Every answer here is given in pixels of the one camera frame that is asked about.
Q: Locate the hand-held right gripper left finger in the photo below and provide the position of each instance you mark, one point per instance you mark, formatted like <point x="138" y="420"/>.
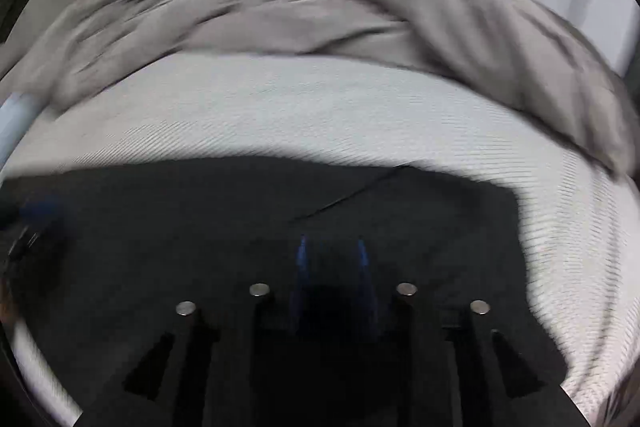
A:
<point x="301" y="277"/>

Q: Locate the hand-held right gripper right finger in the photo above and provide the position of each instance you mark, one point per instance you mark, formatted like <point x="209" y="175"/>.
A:
<point x="366" y="277"/>

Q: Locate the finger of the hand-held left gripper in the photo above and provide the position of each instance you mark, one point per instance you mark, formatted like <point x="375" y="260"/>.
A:
<point x="42" y="209"/>

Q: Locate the black pants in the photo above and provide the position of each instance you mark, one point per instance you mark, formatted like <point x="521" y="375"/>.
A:
<point x="200" y="217"/>

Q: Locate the light blue pillow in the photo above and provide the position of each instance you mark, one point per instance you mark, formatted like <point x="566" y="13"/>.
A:
<point x="15" y="127"/>

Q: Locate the hexagon patterned mattress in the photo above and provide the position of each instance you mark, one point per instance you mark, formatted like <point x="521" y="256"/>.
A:
<point x="350" y="117"/>

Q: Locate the grey duvet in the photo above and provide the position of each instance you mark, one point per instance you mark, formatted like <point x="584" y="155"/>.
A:
<point x="300" y="7"/>

